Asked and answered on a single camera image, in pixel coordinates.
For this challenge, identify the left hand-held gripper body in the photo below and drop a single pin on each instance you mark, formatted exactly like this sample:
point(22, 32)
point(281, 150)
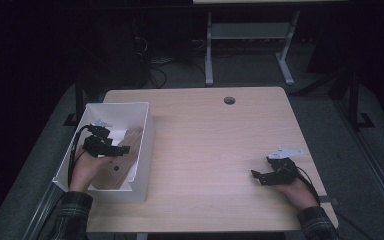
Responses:
point(96, 145)

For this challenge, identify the aluminium rail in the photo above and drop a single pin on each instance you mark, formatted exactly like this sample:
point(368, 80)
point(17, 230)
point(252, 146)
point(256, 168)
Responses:
point(41, 213)
point(373, 160)

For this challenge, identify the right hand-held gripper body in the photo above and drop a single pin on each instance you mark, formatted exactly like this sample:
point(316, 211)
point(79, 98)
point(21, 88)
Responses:
point(285, 171)

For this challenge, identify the round table grommet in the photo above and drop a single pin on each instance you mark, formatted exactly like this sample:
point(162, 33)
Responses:
point(229, 100)

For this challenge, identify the person's right hand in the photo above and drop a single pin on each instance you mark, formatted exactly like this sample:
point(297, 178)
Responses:
point(298, 193)

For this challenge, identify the black metal stand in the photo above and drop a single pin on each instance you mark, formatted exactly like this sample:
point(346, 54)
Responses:
point(355, 100)
point(79, 100)

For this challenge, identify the white rectangular box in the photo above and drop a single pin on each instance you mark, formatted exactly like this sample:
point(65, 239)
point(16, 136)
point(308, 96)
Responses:
point(146, 143)

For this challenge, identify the grey metal table frame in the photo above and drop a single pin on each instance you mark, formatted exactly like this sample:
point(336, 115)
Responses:
point(250, 31)

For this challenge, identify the person's left hand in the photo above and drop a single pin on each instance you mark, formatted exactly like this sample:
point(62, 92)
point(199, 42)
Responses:
point(85, 171)

